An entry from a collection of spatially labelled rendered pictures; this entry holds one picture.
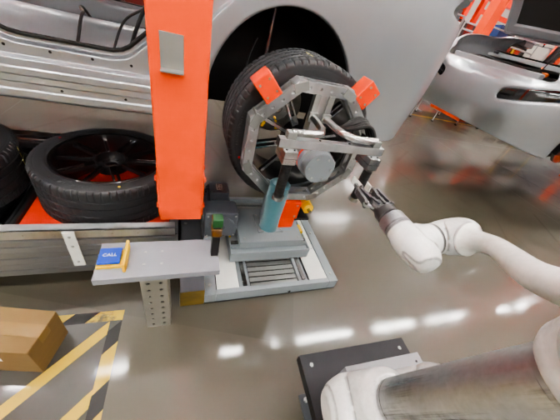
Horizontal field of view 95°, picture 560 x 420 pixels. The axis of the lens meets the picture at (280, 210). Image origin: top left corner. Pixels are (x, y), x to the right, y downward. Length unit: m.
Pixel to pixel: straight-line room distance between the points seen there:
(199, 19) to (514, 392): 0.95
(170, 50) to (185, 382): 1.23
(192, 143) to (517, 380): 0.93
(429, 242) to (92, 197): 1.31
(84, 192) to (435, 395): 1.34
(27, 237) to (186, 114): 0.86
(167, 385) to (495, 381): 1.15
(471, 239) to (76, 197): 1.47
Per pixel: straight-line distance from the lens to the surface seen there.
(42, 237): 1.44
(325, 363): 1.16
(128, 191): 1.36
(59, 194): 1.44
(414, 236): 0.87
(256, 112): 1.01
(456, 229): 0.93
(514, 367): 0.50
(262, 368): 1.41
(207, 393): 1.36
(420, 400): 0.63
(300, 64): 1.09
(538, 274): 0.68
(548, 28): 4.68
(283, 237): 1.58
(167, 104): 0.90
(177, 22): 0.85
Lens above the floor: 1.31
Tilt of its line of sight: 38 degrees down
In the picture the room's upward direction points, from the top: 17 degrees clockwise
